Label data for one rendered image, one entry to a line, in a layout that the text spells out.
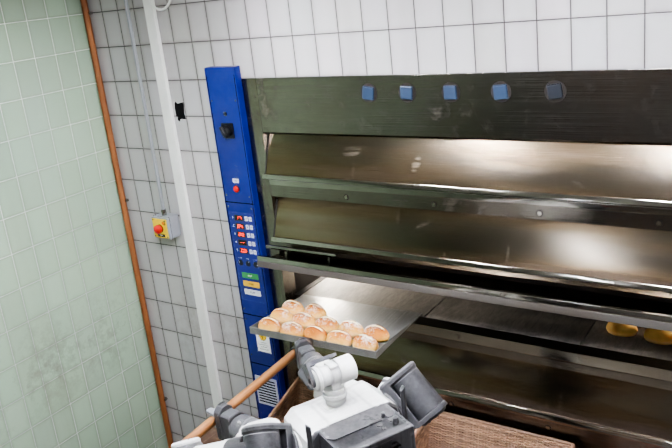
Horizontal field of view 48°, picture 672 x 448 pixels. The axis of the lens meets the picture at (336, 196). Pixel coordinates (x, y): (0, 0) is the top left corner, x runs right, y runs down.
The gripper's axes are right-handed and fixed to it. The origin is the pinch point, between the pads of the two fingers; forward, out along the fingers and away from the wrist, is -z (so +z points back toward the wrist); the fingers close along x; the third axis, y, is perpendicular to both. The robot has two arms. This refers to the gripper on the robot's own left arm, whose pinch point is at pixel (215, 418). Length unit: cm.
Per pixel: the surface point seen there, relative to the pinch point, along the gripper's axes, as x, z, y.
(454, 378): 20, 33, 83
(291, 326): -4, -16, 52
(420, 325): 2, 20, 83
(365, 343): -3, 16, 56
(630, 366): 3, 94, 90
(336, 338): -3, 4, 54
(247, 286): -4, -59, 71
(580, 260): -32, 79, 88
